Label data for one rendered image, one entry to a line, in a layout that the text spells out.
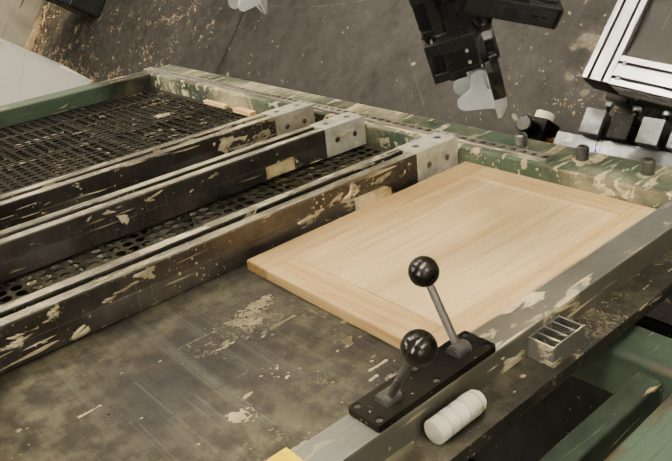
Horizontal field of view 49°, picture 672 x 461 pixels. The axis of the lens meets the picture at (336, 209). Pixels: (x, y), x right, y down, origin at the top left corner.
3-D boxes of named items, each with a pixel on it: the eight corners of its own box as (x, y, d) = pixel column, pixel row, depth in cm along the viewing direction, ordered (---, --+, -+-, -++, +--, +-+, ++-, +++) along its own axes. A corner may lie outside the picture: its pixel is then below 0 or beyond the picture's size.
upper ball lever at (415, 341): (408, 408, 82) (450, 343, 73) (384, 425, 80) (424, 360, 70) (386, 382, 84) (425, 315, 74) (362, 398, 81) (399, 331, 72)
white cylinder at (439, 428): (443, 450, 80) (489, 414, 84) (442, 428, 79) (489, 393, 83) (423, 437, 82) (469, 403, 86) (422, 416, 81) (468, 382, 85)
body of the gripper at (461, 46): (429, 57, 93) (402, -28, 86) (496, 36, 91) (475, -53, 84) (437, 90, 88) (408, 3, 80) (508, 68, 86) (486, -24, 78)
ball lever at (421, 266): (484, 350, 87) (437, 248, 88) (463, 365, 85) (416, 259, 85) (462, 353, 90) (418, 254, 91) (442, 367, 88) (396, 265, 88)
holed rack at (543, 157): (555, 158, 143) (555, 155, 143) (546, 162, 141) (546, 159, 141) (151, 68, 261) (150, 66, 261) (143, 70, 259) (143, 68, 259)
